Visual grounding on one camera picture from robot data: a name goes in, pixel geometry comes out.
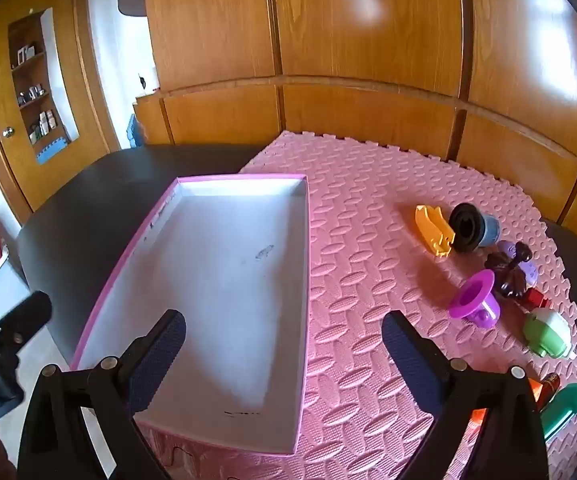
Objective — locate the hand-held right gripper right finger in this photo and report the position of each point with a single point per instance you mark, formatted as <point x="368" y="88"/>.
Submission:
<point x="408" y="355"/>

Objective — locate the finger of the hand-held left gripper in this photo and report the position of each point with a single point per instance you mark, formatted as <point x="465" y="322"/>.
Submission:
<point x="28" y="312"/>

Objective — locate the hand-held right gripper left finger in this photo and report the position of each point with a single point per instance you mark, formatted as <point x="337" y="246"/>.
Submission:
<point x="161" y="355"/>

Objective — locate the purple plastic funnel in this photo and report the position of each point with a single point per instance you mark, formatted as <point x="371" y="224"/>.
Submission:
<point x="471" y="295"/>

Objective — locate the pink cardboard box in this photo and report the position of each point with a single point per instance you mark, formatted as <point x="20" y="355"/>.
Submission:
<point x="218" y="285"/>

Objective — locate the yellow plastic toy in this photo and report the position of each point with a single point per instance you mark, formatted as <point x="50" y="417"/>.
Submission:
<point x="431" y="230"/>

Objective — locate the dark brown flower-shaped stand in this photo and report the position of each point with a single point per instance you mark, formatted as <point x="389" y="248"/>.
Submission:
<point x="511" y="280"/>

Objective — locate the orange cube toy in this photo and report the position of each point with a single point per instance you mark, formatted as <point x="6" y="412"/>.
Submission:
<point x="536" y="391"/>

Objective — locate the black grey canister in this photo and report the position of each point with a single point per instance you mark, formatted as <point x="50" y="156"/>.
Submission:
<point x="466" y="227"/>

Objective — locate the white green plug-in device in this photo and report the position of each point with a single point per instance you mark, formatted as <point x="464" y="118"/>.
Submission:
<point x="548" y="332"/>

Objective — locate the lavender soap case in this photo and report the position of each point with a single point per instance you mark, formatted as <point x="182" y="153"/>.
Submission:
<point x="506" y="247"/>

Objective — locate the green ribbed cylinder toy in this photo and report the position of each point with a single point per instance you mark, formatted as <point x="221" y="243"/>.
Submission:
<point x="563" y="407"/>

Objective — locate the pink foam mat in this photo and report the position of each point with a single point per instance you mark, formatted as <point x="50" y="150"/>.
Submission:
<point x="358" y="240"/>

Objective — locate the red puzzle piece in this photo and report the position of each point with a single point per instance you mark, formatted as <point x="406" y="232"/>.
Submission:
<point x="536" y="299"/>

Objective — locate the dark red small cylinder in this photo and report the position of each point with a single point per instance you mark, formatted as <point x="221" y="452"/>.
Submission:
<point x="551" y="385"/>

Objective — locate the blue foam piece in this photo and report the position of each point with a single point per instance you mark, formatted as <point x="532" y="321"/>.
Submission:
<point x="51" y="151"/>

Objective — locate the metal door knob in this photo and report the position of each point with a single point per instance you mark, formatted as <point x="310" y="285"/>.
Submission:
<point x="7" y="132"/>

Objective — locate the wooden door with niche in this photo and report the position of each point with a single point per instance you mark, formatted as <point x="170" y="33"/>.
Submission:
<point x="88" y="115"/>

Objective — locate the blue foam tile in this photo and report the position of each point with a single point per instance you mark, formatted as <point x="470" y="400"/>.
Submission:
<point x="132" y="132"/>

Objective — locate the small metal cups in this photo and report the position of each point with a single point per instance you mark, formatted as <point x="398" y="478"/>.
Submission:
<point x="32" y="94"/>

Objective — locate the wooden wardrobe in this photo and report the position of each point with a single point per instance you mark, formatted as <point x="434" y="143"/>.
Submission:
<point x="368" y="110"/>

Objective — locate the small white boxes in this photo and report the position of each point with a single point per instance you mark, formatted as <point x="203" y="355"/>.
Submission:
<point x="24" y="55"/>

